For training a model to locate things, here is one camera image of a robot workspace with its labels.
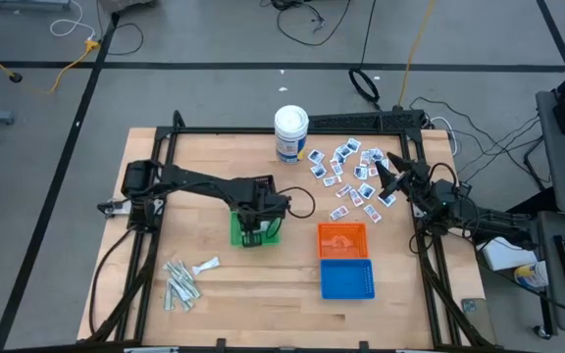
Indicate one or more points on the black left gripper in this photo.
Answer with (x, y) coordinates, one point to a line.
(260, 205)

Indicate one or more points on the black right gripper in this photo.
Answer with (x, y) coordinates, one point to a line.
(422, 193)

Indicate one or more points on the white packet red print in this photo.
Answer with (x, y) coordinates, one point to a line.
(336, 169)
(344, 190)
(372, 214)
(339, 212)
(365, 158)
(373, 171)
(332, 181)
(356, 197)

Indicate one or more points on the white cloth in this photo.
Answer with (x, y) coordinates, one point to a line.
(178, 289)

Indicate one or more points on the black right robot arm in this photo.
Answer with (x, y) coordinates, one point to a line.
(493, 220)

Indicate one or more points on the white packet blue print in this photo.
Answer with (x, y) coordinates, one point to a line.
(339, 157)
(316, 156)
(318, 170)
(354, 145)
(360, 172)
(376, 155)
(366, 190)
(388, 201)
(384, 163)
(345, 150)

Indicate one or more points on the green plastic basket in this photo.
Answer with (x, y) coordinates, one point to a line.
(236, 237)

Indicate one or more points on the orange plastic basket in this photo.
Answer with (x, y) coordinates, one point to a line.
(341, 240)

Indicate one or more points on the white blue yellow wipes canister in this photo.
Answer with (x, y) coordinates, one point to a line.
(291, 122)

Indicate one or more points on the blue plastic basket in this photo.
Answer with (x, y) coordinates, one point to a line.
(347, 279)

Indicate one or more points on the white box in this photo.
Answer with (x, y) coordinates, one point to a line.
(503, 255)

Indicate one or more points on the lying white yellow wipes bottle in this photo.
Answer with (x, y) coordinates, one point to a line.
(532, 275)

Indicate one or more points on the grey smartphone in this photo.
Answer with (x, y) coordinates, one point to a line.
(481, 323)

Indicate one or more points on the black round floor weight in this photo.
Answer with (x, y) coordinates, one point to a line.
(15, 77)

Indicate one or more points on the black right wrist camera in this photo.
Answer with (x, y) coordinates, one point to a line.
(446, 190)

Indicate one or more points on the grey arm base bracket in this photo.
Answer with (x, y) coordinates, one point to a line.
(116, 208)

